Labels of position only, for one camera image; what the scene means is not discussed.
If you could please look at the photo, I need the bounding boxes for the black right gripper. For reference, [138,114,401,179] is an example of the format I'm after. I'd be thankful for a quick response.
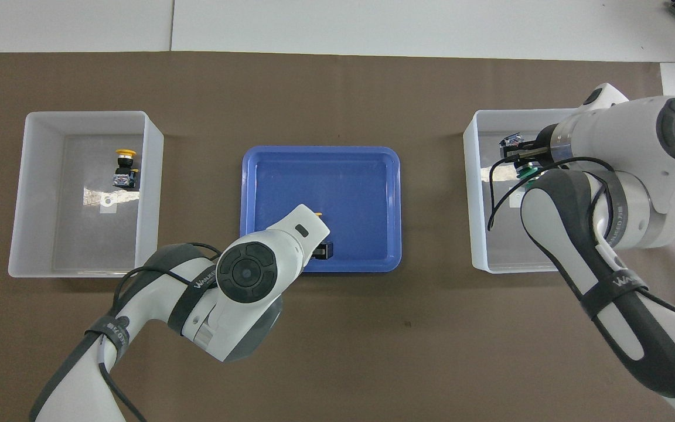
[500,129,555,166]

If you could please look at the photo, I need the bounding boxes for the green push button switch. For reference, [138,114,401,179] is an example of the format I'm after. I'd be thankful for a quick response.
[500,134,542,183]

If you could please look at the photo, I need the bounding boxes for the blue plastic tray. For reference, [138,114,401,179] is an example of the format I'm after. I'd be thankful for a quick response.
[239,146,402,274]

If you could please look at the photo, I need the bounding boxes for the translucent white plastic box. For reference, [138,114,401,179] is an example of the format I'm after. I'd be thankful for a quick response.
[463,108,596,274]
[8,111,165,278]

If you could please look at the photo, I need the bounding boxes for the brown paper table mat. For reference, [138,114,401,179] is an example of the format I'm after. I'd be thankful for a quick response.
[0,52,675,422]

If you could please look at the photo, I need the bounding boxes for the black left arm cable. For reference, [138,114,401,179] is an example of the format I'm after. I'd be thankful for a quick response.
[97,242,224,422]

